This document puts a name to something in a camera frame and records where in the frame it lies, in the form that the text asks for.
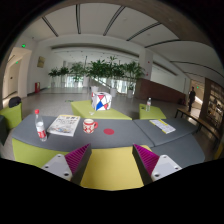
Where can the open magazine on table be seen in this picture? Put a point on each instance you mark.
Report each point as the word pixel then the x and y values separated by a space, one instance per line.
pixel 64 125

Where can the distant clear water bottle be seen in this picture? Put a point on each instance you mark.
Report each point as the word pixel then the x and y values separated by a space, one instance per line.
pixel 148 104

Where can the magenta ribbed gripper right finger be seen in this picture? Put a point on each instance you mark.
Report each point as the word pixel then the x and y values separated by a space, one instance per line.
pixel 151 166

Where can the wooden bench right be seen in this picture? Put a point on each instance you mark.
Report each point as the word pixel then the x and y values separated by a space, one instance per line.
pixel 201 124

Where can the red and white mug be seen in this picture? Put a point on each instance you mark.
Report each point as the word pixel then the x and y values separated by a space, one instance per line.
pixel 89 125

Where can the person standing far right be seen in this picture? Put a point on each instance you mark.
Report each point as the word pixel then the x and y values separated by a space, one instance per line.
pixel 192 95

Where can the lime green chair left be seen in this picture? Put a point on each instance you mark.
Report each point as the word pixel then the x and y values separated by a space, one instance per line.
pixel 12 115

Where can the black backpack on chair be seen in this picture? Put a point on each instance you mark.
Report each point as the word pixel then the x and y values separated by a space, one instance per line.
pixel 14 101

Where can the lime green square table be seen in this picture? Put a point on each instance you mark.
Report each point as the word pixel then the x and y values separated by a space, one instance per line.
pixel 84 109

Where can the red round coaster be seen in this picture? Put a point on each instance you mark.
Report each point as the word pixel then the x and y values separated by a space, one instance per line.
pixel 109 131

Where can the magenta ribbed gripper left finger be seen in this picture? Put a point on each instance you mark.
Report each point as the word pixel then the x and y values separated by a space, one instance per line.
pixel 71 166

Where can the clear water bottle red label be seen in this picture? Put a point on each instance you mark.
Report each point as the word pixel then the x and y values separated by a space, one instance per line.
pixel 40 126

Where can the framed picture on wall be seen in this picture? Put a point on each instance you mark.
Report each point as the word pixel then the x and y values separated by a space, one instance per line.
pixel 41 61

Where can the small lime green table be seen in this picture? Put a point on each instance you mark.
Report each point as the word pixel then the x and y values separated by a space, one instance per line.
pixel 153 113

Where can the red fire extinguisher box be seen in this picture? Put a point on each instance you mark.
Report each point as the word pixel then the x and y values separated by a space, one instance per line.
pixel 37 87

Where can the red white blue polyhedron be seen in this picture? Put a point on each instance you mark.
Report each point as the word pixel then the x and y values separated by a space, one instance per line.
pixel 101 101

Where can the wooden bookshelf right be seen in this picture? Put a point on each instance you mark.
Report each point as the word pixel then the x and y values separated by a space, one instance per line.
pixel 212 110

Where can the yellow booklet on table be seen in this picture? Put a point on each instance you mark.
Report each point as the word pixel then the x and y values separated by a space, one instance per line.
pixel 166 128

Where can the row of potted plants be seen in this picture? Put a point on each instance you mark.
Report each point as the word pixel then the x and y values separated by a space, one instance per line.
pixel 129 72

